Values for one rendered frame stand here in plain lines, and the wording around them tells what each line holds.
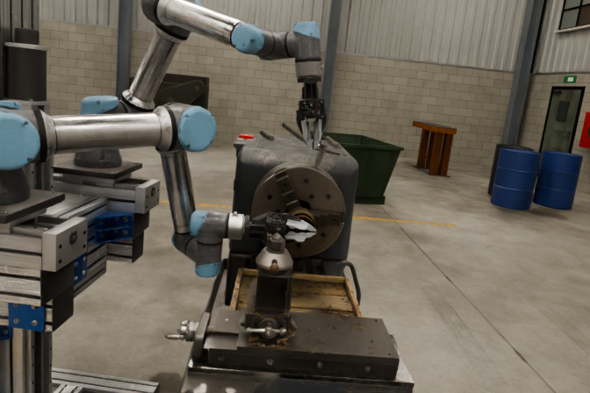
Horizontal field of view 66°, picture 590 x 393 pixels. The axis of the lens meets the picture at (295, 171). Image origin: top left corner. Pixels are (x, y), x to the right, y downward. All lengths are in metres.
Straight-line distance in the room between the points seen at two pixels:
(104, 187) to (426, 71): 10.88
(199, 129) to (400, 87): 10.80
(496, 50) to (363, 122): 3.77
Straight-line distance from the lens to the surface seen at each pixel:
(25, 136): 1.07
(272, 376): 1.01
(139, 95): 1.69
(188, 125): 1.17
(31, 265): 1.21
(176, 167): 1.36
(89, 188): 1.66
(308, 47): 1.32
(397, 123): 11.90
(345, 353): 1.01
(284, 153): 1.67
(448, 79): 12.27
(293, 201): 1.45
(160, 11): 1.46
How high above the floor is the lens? 1.49
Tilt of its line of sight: 11 degrees down
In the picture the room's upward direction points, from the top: 6 degrees clockwise
